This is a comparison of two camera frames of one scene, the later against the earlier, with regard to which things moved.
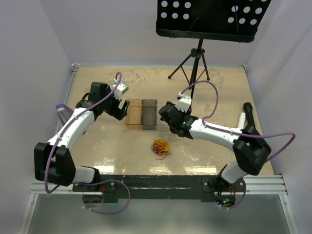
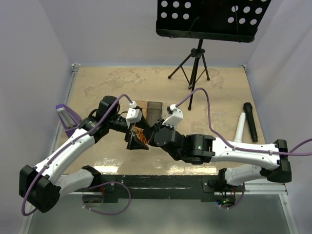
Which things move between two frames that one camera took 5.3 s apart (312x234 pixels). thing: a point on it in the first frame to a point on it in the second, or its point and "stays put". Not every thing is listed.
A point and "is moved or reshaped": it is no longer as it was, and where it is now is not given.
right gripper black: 184,113 to 158,125
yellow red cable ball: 160,147 is moved or reshaped
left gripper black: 117,112 to 134,143
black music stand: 233,21 stays put
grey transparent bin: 148,114 is moved or reshaped
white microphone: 242,120 stays put
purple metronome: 64,112 stays put
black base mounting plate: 108,189 stays put
